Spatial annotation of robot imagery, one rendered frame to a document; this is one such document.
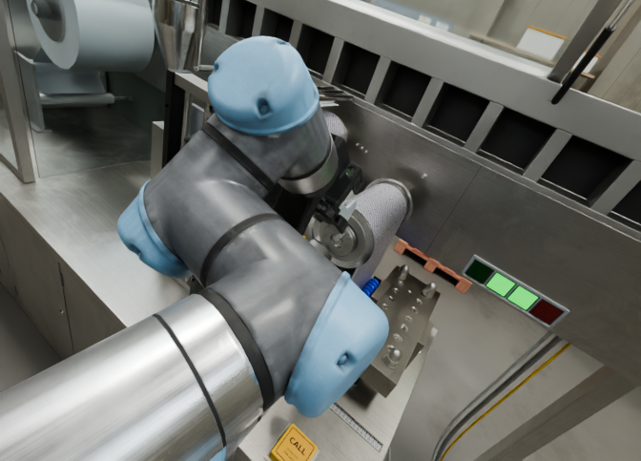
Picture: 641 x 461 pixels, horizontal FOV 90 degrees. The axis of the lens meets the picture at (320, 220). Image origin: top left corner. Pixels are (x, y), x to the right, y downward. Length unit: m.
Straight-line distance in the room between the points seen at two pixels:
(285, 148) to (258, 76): 0.05
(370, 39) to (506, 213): 0.57
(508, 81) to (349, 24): 0.43
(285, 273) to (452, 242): 0.82
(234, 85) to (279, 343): 0.17
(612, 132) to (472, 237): 0.36
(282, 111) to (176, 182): 0.09
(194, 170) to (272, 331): 0.14
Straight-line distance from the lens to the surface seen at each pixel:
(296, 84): 0.24
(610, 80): 6.20
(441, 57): 0.92
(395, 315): 0.92
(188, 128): 0.76
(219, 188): 0.24
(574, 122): 0.90
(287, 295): 0.18
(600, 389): 1.38
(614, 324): 1.05
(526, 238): 0.95
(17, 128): 1.30
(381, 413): 0.91
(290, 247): 0.20
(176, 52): 1.08
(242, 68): 0.25
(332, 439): 0.83
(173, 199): 0.25
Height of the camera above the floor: 1.62
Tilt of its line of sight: 32 degrees down
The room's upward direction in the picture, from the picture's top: 21 degrees clockwise
